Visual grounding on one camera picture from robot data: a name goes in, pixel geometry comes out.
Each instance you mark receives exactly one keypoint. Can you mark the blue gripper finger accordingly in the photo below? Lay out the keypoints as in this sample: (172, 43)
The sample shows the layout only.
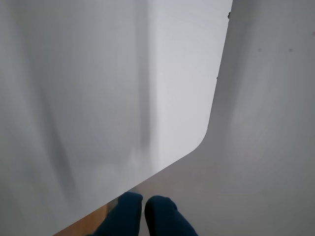
(123, 216)
(165, 218)

